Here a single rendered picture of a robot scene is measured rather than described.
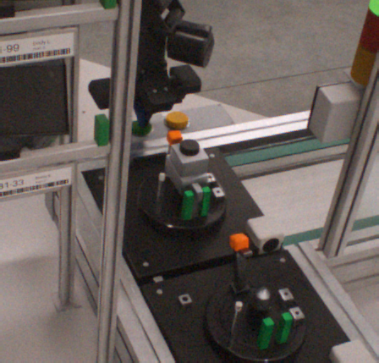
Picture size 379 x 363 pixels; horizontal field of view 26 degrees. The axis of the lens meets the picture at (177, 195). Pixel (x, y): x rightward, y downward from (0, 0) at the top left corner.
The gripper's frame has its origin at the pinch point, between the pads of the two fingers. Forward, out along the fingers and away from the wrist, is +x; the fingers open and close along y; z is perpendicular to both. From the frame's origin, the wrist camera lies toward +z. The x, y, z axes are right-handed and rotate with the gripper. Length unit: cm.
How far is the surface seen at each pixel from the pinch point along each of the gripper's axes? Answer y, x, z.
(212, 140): 10.9, 4.3, 6.1
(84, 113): -4.0, 14.0, -20.0
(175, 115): 6.6, 3.0, -0.8
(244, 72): 105, 100, -138
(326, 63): 143, 101, -135
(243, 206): 7.8, 3.4, 24.1
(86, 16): -25, -46, 43
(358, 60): 15.1, -28.4, 33.3
